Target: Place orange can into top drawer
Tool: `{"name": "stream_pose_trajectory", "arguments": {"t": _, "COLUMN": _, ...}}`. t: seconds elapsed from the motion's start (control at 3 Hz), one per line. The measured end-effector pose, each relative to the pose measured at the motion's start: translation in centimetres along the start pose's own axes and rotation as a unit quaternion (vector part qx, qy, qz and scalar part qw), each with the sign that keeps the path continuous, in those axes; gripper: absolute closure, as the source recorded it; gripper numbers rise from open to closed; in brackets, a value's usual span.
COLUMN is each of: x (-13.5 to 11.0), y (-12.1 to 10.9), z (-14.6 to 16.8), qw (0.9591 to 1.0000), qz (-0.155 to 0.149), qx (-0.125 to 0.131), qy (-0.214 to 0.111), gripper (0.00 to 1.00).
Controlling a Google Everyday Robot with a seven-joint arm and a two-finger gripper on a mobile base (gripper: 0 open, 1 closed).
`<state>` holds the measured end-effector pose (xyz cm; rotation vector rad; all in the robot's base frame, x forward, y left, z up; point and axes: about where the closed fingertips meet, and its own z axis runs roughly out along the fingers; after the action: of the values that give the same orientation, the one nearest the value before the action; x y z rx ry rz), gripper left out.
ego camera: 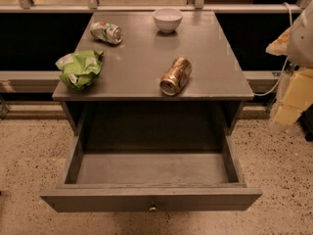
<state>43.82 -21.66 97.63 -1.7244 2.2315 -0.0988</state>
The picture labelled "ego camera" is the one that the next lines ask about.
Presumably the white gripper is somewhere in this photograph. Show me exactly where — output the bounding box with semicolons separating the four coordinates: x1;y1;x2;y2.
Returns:
265;1;313;127

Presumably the green white soda can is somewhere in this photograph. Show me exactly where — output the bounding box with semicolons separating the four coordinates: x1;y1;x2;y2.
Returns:
90;22;123;45

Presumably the grey wooden cabinet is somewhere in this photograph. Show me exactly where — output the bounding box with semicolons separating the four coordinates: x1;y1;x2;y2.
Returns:
52;10;255;137

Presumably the brass drawer knob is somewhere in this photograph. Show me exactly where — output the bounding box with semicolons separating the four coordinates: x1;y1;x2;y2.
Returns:
149;206;157;212

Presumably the open grey top drawer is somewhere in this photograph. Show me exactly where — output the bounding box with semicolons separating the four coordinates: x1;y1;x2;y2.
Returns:
39;101;263;213

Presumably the orange soda can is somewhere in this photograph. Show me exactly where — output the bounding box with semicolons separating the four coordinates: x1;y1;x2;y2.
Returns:
159;57;192;96

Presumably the green chip bag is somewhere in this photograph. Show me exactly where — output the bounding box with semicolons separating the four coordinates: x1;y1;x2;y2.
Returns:
56;50;104;90

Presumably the white ceramic bowl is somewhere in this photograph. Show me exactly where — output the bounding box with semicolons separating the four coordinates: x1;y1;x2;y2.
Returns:
153;8;183;33

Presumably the white cable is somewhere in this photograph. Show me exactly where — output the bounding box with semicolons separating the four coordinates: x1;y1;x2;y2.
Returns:
252;1;293;98

